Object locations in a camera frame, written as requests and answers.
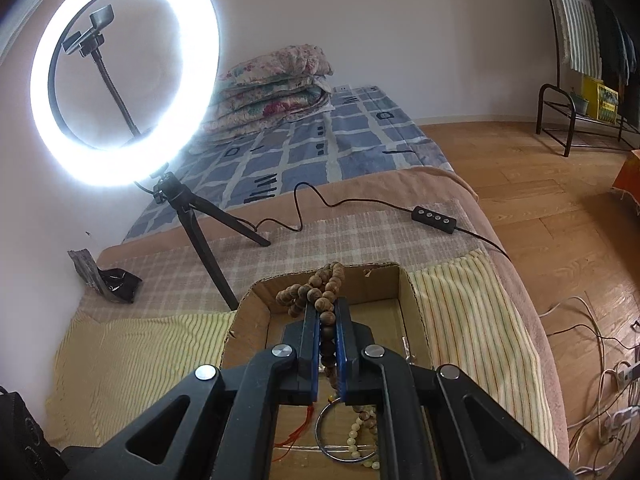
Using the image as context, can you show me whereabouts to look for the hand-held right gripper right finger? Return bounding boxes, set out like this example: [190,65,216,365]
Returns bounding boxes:
[335,299,576,480]

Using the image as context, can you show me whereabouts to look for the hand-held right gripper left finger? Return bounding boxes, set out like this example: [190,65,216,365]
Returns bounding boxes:
[62,300,321,480]

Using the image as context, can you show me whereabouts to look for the red cord jade pendant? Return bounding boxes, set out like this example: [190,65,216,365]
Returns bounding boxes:
[277,402,317,448]

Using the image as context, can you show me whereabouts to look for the brown wooden bead necklace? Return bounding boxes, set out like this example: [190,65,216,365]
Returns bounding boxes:
[276,261,347,391]

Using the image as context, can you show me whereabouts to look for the cardboard box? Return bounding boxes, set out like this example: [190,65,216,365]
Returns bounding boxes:
[220,262,433,480]

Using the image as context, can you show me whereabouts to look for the dark thin bangle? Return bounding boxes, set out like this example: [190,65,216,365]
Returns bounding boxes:
[315,400,383,461]

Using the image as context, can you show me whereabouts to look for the cream bead bracelet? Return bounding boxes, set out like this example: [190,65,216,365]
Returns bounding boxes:
[346,420,383,468]

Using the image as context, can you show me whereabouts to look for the yellow striped blanket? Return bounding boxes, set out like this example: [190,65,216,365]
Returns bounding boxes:
[45,250,558,453]

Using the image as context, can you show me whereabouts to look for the beige plaid cloth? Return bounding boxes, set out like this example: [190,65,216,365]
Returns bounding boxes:
[80,197,488,321]

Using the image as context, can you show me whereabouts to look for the black mini tripod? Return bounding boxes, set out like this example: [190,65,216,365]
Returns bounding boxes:
[147,172,272,311]

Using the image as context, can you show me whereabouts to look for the black printed bag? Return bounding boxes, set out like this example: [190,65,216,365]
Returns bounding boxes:
[67,247,143,305]

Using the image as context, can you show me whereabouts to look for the blue patterned bed sheet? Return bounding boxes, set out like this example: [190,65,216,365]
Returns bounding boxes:
[122,85,453,241]

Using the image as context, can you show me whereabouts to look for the folded floral quilt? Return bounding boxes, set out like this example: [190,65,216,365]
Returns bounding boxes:
[202,45,335,133]

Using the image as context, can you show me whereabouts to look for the white power strip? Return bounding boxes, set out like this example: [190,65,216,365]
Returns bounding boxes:
[619,347,640,383]

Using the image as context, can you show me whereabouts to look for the orange cloth covered table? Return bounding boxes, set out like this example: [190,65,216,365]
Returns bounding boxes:
[612,149,640,201]

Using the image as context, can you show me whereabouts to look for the black metal clothes rack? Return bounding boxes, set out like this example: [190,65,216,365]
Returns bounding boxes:
[535,0,640,158]

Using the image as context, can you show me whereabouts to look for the yellow plastic crate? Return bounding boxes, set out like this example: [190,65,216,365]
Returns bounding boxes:
[580,75,621,123]

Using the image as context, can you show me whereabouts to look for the black phone holder gooseneck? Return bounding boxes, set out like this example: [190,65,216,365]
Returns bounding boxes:
[62,4,143,138]

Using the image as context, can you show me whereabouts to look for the striped hanging towel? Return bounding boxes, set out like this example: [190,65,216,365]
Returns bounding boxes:
[545,0,603,75]

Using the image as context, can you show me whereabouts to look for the dark hanging clothes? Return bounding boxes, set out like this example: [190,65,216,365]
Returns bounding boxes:
[590,0,640,86]

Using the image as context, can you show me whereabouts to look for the black cable with controller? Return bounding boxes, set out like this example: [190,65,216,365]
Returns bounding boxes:
[132,180,513,263]

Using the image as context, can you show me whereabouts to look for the tangle of floor cables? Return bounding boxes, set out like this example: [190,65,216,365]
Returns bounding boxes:
[537,295,640,478]

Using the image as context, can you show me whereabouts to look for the white ring light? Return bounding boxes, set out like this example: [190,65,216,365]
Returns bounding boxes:
[30,0,223,187]

